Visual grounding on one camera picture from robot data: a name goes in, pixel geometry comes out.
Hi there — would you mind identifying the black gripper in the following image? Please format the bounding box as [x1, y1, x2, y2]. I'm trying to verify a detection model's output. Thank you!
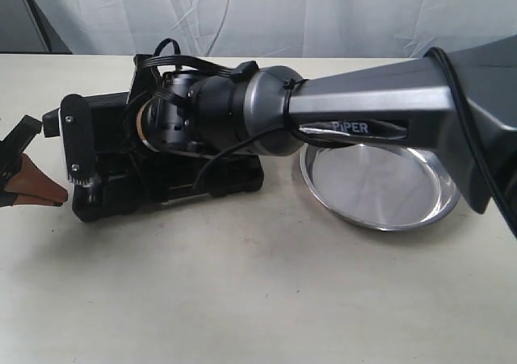
[42, 53, 211, 203]

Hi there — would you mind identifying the black plastic tool case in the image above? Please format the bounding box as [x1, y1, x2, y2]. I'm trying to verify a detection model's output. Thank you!
[72, 93, 264, 222]

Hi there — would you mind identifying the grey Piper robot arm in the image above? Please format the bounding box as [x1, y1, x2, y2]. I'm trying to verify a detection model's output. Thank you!
[43, 37, 516, 229]

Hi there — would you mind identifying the white backdrop cloth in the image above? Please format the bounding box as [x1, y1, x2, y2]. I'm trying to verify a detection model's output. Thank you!
[35, 0, 516, 57]

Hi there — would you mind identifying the round stainless steel tray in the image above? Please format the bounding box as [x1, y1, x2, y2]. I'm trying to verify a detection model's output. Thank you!
[299, 144, 460, 232]

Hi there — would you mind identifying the black wrist camera plate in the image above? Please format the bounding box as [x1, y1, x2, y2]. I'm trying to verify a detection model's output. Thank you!
[60, 94, 97, 187]

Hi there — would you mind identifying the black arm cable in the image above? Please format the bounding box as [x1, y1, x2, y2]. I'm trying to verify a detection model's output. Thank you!
[141, 39, 517, 236]

